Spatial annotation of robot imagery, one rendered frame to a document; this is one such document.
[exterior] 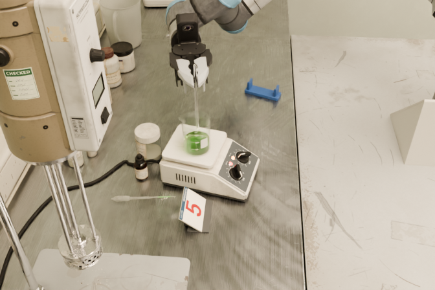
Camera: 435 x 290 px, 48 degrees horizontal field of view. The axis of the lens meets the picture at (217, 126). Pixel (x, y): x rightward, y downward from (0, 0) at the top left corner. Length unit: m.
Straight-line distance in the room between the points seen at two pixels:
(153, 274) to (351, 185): 0.49
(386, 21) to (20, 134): 2.23
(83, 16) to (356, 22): 2.16
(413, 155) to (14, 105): 0.91
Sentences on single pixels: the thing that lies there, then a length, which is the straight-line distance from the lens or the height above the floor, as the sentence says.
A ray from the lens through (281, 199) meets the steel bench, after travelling 1.11.
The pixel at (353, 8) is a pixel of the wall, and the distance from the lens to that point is 2.60.
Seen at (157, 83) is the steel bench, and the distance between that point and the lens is 1.46.
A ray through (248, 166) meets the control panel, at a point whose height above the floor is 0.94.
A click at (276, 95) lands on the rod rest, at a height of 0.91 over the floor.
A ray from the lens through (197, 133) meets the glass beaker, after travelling 1.03.
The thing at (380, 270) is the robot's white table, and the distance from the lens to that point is 1.03.
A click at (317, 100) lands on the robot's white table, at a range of 1.41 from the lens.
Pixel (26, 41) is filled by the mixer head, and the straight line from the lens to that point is 0.56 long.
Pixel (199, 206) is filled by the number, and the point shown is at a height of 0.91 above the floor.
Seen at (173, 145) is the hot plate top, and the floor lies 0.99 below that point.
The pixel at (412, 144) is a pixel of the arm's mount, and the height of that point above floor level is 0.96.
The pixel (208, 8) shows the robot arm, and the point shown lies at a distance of 1.22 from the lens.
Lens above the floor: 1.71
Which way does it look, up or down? 39 degrees down
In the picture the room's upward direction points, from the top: 1 degrees counter-clockwise
